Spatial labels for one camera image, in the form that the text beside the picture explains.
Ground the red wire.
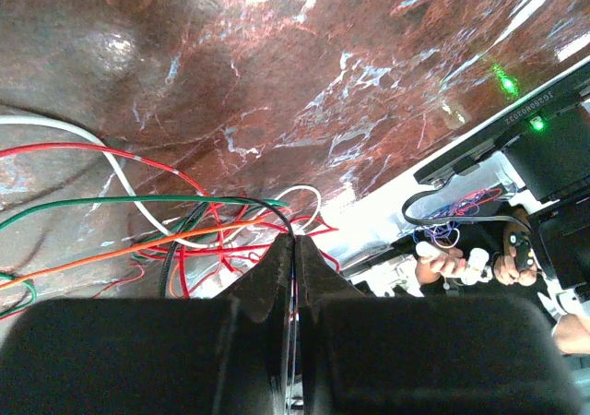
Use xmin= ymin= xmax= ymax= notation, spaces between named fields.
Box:
xmin=0 ymin=142 xmax=341 ymax=300

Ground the operator right hand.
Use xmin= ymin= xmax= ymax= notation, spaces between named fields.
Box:
xmin=493 ymin=255 xmax=537 ymax=287

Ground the operator left hand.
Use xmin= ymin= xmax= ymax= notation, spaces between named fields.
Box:
xmin=415 ymin=248 xmax=466 ymax=285

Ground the white wire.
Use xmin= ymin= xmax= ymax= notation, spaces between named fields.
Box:
xmin=0 ymin=114 xmax=323 ymax=250

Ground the green wire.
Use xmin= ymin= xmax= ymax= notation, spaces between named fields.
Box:
xmin=0 ymin=195 xmax=291 ymax=322

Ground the black handheld controller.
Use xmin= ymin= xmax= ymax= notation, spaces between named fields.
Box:
xmin=503 ymin=230 xmax=537 ymax=272

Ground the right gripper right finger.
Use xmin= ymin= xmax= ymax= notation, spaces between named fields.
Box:
xmin=294 ymin=236 xmax=582 ymax=414

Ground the white handheld controller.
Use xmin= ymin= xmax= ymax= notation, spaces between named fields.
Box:
xmin=415 ymin=242 xmax=492 ymax=286

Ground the orange wire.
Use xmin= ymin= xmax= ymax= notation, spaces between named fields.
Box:
xmin=0 ymin=219 xmax=268 ymax=299

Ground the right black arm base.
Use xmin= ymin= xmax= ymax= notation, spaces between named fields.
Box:
xmin=414 ymin=57 xmax=589 ymax=202

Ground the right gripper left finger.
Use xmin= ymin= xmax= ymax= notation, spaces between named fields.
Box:
xmin=1 ymin=234 xmax=293 ymax=414

